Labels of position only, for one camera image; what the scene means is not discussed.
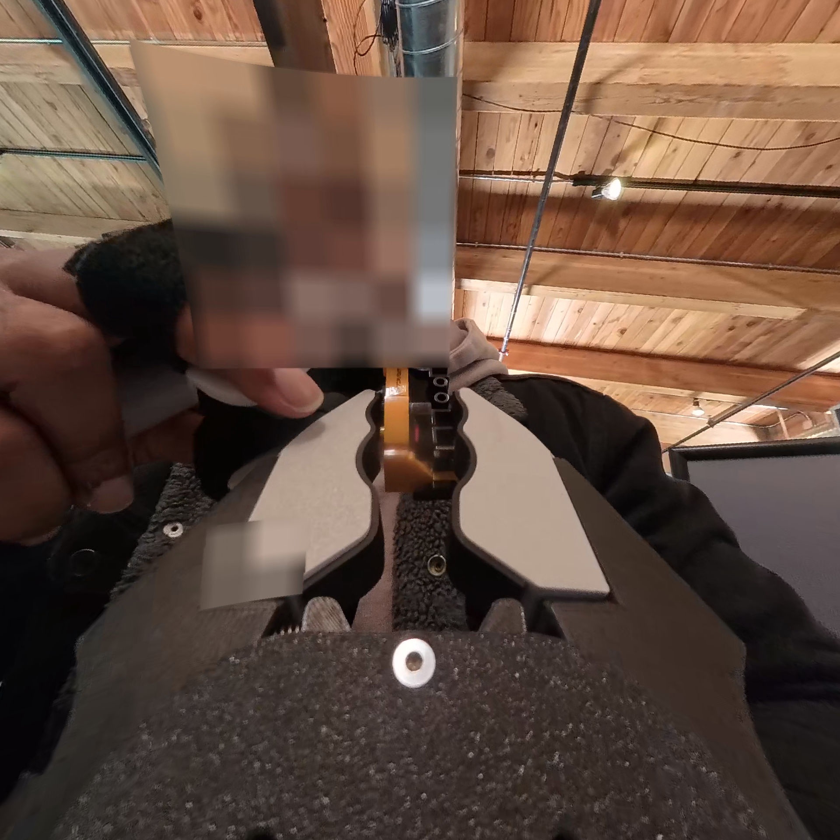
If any metal ventilation duct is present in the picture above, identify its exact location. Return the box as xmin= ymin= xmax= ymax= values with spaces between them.
xmin=392 ymin=0 xmax=465 ymax=78

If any person's right hand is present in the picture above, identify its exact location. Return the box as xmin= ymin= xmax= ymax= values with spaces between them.
xmin=0 ymin=249 xmax=324 ymax=547

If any black lighting track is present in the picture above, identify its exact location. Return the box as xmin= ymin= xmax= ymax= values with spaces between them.
xmin=459 ymin=172 xmax=840 ymax=194

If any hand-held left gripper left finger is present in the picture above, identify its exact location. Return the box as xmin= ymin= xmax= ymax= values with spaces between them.
xmin=226 ymin=390 xmax=385 ymax=588

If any yellow black lego car section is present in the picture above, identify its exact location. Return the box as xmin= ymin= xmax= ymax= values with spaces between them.
xmin=382 ymin=367 xmax=468 ymax=493

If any black steel beam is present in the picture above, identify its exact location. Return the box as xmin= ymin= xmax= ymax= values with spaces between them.
xmin=39 ymin=0 xmax=161 ymax=178

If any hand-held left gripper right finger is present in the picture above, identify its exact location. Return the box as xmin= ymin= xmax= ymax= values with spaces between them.
xmin=449 ymin=387 xmax=614 ymax=601

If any black fleece jacket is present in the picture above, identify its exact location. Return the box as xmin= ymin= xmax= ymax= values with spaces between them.
xmin=0 ymin=371 xmax=840 ymax=840

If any dark computer monitor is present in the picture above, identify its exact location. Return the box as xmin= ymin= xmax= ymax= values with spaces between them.
xmin=668 ymin=438 xmax=840 ymax=631

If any metal conduit rod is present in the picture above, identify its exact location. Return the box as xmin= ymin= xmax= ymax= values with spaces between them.
xmin=500 ymin=0 xmax=601 ymax=358

